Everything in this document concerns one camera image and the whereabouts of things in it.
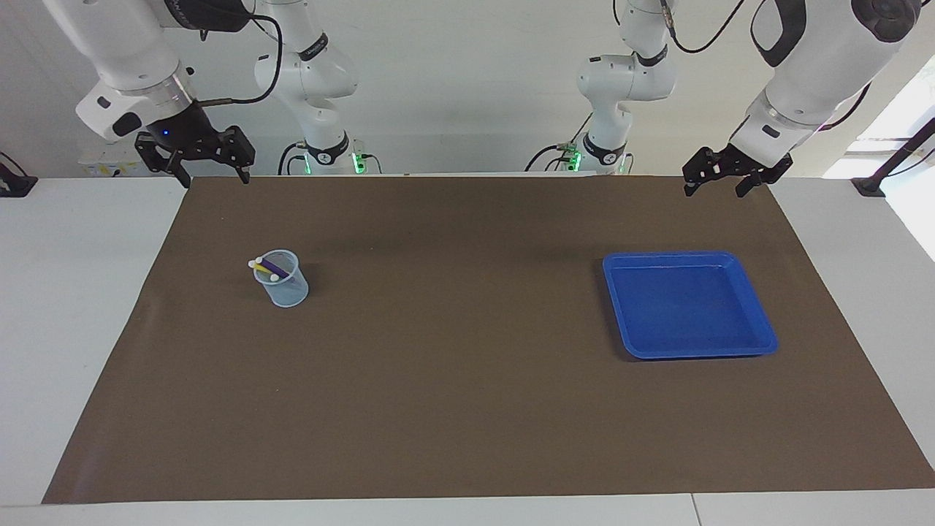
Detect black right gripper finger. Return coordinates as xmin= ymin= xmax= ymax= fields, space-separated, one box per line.
xmin=221 ymin=125 xmax=257 ymax=185
xmin=134 ymin=134 xmax=193 ymax=190

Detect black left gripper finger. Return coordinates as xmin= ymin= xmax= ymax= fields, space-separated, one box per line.
xmin=682 ymin=146 xmax=722 ymax=198
xmin=734 ymin=153 xmax=795 ymax=199

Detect white power strip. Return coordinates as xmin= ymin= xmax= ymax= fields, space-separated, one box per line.
xmin=77 ymin=141 xmax=150 ymax=178

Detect black clamp stand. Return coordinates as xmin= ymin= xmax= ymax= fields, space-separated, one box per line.
xmin=851 ymin=117 xmax=935 ymax=198

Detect blue plastic tray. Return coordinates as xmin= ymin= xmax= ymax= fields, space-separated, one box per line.
xmin=602 ymin=251 xmax=779 ymax=361

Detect translucent plastic cup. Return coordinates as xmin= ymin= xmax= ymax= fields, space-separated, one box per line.
xmin=253 ymin=249 xmax=310 ymax=308

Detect black table clamp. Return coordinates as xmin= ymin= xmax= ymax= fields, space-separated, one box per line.
xmin=0 ymin=151 xmax=39 ymax=198

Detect brown table mat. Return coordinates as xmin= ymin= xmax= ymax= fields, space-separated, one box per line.
xmin=42 ymin=174 xmax=935 ymax=505

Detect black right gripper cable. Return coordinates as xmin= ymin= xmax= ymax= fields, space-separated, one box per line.
xmin=197 ymin=11 xmax=284 ymax=107

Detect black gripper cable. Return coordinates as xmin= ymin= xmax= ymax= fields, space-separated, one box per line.
xmin=661 ymin=0 xmax=875 ymax=132
xmin=197 ymin=11 xmax=284 ymax=107

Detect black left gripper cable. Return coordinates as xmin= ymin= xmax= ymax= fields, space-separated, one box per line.
xmin=661 ymin=0 xmax=875 ymax=132

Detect black left arm base cables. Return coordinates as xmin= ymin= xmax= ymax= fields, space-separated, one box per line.
xmin=524 ymin=113 xmax=594 ymax=174

